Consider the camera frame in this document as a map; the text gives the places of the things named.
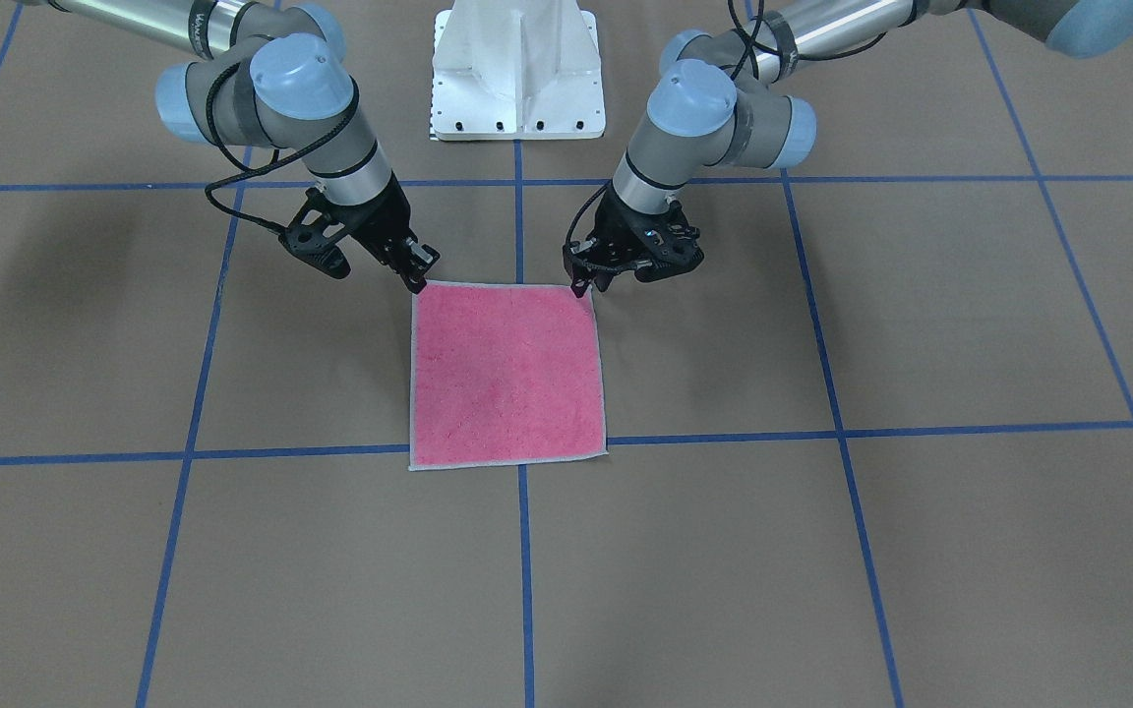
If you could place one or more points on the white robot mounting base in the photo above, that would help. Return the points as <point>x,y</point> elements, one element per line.
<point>516,71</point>

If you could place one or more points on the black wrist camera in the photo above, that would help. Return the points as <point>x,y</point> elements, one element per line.
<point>669,242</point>
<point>313,235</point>

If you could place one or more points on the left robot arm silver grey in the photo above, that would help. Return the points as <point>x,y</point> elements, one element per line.
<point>714,105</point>

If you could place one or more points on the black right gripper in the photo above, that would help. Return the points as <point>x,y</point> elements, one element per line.
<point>379,222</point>

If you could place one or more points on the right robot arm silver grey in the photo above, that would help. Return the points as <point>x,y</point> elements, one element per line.
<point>268,88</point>

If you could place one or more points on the pink towel with grey back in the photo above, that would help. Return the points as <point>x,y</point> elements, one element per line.
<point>504,374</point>

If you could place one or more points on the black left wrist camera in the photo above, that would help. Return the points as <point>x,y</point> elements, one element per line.
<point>669,242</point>

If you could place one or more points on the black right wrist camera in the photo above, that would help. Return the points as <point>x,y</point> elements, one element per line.
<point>313,235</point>

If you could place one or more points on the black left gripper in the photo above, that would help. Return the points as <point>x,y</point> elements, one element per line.
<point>594,258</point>

